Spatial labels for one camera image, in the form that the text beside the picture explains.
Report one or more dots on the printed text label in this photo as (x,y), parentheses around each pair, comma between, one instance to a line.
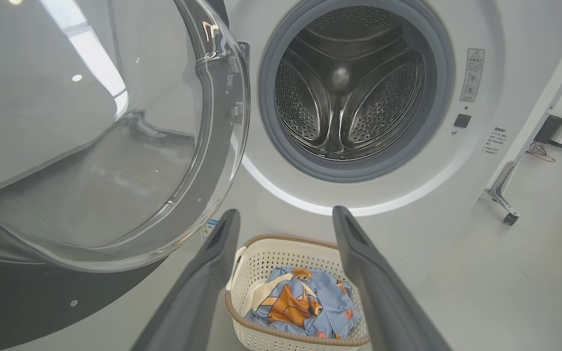
(494,141)

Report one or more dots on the white front-load washing machine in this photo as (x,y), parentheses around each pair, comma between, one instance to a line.
(456,170)

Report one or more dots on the blue energy label sticker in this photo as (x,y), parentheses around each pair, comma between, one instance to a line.
(209,229)

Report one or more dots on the grey warning sticker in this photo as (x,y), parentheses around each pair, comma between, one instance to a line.
(472,73)

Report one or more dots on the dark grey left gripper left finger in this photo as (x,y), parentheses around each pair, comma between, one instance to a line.
(193,302)

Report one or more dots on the washing machine glass door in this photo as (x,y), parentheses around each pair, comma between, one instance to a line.
(17,302)

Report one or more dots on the cream perforated laundry basket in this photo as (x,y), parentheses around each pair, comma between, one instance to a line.
(261,253)

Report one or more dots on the chrome caster leg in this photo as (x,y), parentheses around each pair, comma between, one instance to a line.
(498,190)

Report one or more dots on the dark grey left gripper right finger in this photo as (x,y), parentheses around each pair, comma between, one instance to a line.
(388,312)

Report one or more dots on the metal washer door hinge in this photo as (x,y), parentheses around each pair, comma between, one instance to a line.
(245,51)

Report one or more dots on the stainless steel washer drum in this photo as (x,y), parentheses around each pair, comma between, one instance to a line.
(383,97)

